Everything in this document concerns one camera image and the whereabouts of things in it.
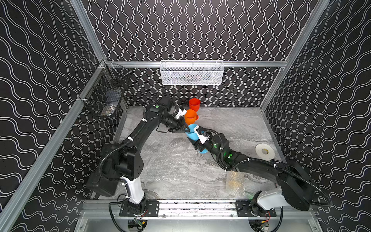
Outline orange glass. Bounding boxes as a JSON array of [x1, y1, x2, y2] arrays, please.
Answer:
[[184, 109, 199, 125]]

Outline blue glass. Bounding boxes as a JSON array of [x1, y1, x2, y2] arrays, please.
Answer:
[[186, 124, 208, 154]]

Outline red wine glass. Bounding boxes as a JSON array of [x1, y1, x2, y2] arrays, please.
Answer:
[[188, 98, 201, 112]]

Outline yellow glass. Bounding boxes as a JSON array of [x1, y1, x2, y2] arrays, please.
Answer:
[[226, 171, 245, 198]]

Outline bubble wrap of orange glass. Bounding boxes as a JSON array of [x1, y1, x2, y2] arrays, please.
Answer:
[[140, 145, 226, 192]]

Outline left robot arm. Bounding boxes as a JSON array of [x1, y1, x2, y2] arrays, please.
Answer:
[[97, 93, 190, 215]]

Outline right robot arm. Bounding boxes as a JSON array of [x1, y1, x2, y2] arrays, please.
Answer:
[[192, 127, 333, 211]]

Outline white tape roll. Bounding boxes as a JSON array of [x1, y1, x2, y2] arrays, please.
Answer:
[[255, 143, 275, 160]]

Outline black plastic case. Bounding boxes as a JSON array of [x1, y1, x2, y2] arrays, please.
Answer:
[[86, 172, 118, 197]]

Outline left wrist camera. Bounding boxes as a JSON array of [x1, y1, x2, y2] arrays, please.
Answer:
[[175, 107, 187, 119]]

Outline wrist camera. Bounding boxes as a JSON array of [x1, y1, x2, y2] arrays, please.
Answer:
[[194, 129, 208, 144], [175, 107, 187, 119]]

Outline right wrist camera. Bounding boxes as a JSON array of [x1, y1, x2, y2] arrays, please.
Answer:
[[194, 129, 208, 144]]

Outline white wire basket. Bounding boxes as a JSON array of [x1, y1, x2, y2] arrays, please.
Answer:
[[159, 60, 225, 86]]

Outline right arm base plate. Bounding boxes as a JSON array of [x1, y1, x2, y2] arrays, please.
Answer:
[[235, 200, 277, 218]]

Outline black wire basket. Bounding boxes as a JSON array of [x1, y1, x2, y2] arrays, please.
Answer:
[[79, 60, 133, 118]]

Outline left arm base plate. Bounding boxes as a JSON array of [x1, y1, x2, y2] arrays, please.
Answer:
[[119, 199, 160, 217]]

